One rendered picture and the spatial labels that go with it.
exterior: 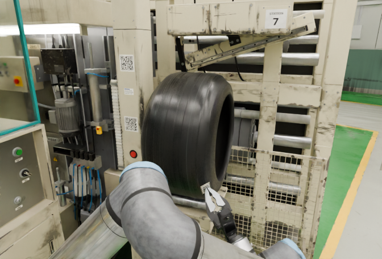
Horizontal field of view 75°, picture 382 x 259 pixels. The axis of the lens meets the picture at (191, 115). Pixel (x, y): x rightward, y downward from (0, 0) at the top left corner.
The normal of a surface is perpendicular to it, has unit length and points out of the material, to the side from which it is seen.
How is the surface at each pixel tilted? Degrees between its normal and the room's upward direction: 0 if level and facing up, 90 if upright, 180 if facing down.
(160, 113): 56
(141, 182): 11
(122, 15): 90
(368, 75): 90
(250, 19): 90
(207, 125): 69
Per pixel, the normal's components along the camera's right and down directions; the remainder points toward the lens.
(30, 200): 0.94, 0.10
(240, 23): -0.34, 0.26
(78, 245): -0.41, -0.33
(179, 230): 0.40, -0.60
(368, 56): -0.65, 0.22
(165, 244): 0.04, -0.24
